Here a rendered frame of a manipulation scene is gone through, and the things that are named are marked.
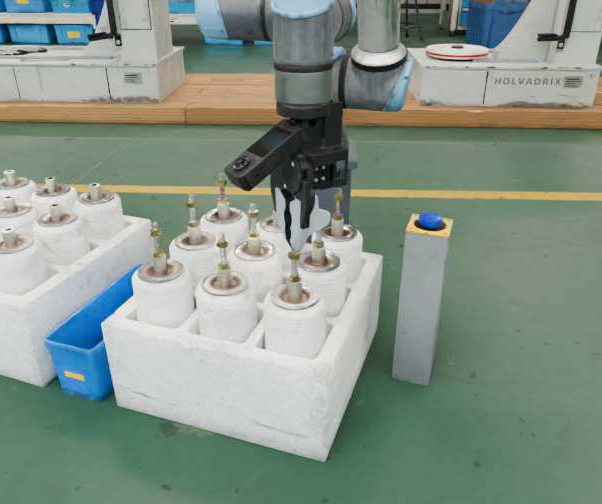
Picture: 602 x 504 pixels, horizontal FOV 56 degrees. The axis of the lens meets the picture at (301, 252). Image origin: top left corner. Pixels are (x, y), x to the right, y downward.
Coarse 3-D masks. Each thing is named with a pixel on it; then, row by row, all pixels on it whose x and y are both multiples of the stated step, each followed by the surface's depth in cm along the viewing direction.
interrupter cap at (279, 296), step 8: (280, 288) 88; (304, 288) 88; (312, 288) 88; (272, 296) 85; (280, 296) 86; (304, 296) 86; (312, 296) 86; (280, 304) 83; (288, 304) 84; (296, 304) 84; (304, 304) 84; (312, 304) 84
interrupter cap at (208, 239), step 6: (186, 234) 105; (204, 234) 105; (210, 234) 105; (180, 240) 102; (186, 240) 103; (204, 240) 103; (210, 240) 102; (180, 246) 100; (186, 246) 100; (192, 246) 100; (198, 246) 100; (204, 246) 100; (210, 246) 101
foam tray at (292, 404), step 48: (144, 336) 90; (192, 336) 89; (336, 336) 89; (144, 384) 95; (192, 384) 91; (240, 384) 87; (288, 384) 84; (336, 384) 88; (240, 432) 92; (288, 432) 89; (336, 432) 94
